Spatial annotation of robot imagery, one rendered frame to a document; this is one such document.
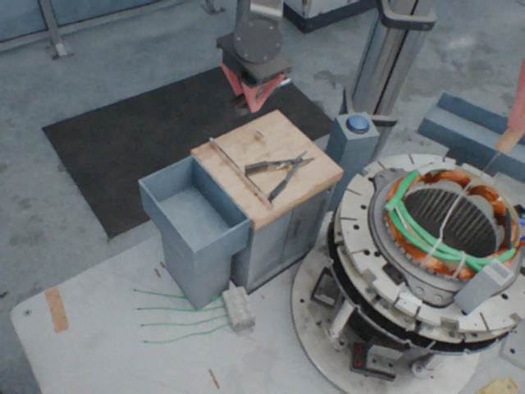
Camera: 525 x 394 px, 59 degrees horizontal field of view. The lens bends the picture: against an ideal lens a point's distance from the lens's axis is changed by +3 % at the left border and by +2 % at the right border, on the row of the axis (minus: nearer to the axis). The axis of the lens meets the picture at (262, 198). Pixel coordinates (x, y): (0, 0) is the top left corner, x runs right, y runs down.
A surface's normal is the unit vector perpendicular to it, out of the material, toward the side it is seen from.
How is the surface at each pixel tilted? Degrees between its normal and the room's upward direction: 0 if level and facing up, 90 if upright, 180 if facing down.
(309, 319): 0
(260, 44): 90
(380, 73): 90
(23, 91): 0
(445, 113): 0
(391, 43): 90
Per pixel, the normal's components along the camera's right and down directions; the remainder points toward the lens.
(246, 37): -0.02, 0.80
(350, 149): 0.27, 0.78
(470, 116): -0.55, 0.63
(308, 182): 0.09, -0.60
